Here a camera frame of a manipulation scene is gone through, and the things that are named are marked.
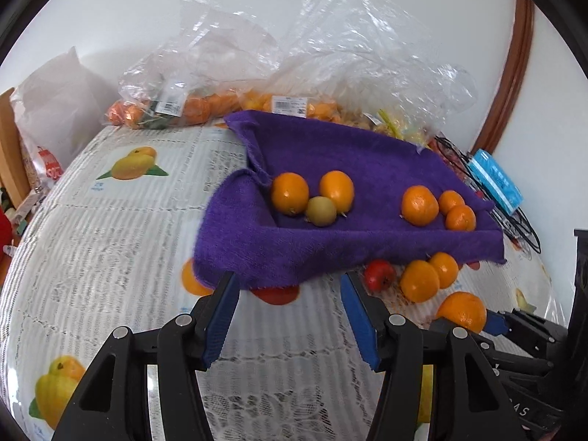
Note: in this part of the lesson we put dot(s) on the brown wooden door frame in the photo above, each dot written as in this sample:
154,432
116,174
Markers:
512,78

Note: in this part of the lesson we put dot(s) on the clear bag of kumquats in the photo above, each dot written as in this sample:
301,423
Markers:
367,64

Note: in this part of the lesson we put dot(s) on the clear bag of tangerines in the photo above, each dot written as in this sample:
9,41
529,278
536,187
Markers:
199,74

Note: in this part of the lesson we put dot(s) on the fruit print tablecloth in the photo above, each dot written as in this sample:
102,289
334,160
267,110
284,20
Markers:
110,246

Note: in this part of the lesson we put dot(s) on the small red apple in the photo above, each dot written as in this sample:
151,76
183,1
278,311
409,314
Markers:
379,275

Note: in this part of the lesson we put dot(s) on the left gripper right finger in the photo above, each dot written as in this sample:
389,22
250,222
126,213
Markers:
469,402

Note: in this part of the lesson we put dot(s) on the bag of red fruits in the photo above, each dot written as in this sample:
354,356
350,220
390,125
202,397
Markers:
454,159

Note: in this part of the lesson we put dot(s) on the oval orange kumquat fruit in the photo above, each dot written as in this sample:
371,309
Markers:
338,186

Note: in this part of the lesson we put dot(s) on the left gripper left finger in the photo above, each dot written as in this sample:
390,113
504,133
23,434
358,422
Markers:
110,402

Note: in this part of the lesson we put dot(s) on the large orange tangerine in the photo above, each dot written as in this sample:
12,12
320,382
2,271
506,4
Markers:
464,309

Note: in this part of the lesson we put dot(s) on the white plastic bag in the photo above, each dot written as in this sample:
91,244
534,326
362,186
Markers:
58,110

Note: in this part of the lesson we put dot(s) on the small brown kiwi fruit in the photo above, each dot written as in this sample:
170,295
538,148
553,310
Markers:
321,211

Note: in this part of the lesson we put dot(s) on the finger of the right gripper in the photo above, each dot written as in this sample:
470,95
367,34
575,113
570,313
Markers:
496,324
444,333

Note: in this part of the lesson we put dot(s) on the blue tissue pack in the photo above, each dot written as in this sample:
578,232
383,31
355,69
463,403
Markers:
486,171

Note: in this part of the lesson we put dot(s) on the wooden chair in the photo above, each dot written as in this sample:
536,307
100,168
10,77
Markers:
12,169

